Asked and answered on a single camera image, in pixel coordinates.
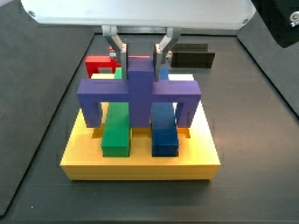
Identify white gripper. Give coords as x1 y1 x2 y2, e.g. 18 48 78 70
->
22 0 257 81

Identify purple cross-shaped block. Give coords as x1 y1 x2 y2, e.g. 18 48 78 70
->
78 57 202 128

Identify black angle fixture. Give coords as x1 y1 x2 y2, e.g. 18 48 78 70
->
171 44 215 68

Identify yellow slotted board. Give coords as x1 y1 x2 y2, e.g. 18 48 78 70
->
60 74 220 180

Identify red cross-shaped block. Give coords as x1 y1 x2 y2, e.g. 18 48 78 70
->
84 45 152 79

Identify blue long bar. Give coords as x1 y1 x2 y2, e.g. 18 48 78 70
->
151 66 182 158

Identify green long bar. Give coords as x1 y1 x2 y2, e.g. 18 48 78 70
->
100 66 132 158

